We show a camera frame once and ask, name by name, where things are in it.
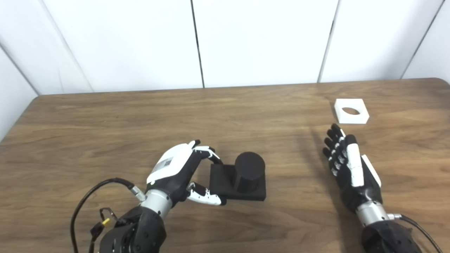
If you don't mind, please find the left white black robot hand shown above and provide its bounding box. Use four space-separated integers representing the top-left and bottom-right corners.
142 140 227 217

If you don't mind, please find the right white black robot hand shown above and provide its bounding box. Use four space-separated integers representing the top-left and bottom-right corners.
322 123 391 227

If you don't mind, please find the black peg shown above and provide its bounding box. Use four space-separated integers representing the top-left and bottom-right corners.
209 151 267 202

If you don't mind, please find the white square piece with hole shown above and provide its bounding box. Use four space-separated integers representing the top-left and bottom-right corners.
334 98 370 125

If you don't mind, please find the thick black right wrist cable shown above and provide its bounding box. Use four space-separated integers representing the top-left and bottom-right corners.
388 213 444 253

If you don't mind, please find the thick black wrist cable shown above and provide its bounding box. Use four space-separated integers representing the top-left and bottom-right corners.
388 213 444 253
70 178 147 253

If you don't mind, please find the thin wire with yellow connector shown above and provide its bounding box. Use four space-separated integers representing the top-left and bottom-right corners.
89 207 121 253

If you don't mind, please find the thick black left wrist cable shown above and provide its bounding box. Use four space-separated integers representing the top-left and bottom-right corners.
70 178 147 253

